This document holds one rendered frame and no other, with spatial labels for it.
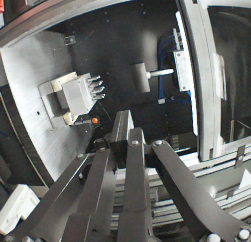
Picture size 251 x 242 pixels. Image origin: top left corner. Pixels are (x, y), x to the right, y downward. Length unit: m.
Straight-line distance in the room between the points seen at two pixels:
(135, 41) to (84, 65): 0.25
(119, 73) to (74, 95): 0.33
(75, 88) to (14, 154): 0.46
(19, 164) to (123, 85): 0.61
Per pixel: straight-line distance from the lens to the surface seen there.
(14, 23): 0.38
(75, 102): 0.44
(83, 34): 0.74
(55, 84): 0.44
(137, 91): 0.47
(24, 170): 0.81
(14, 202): 0.39
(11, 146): 0.76
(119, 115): 0.18
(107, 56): 0.72
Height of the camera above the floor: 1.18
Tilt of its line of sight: 8 degrees down
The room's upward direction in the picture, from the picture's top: 78 degrees clockwise
